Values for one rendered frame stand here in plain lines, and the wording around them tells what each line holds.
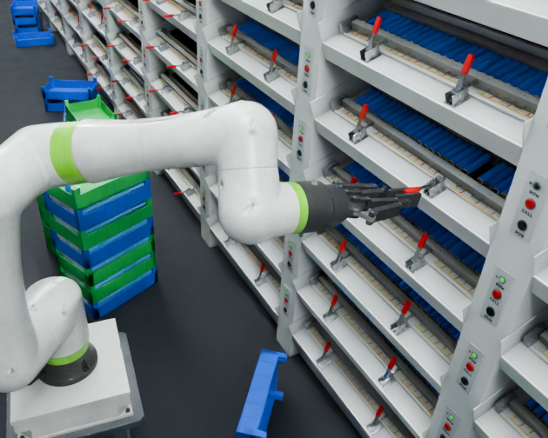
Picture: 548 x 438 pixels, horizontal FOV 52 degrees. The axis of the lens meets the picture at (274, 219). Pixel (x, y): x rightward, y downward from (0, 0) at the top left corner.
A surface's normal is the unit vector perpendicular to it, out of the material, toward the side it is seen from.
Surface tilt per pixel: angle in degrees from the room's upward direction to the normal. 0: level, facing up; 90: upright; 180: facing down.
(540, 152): 90
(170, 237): 0
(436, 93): 20
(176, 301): 0
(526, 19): 110
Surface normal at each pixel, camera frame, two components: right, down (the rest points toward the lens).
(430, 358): -0.26, -0.70
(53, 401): 0.04, -0.83
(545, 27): -0.84, 0.51
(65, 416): 0.36, 0.54
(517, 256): -0.87, 0.23
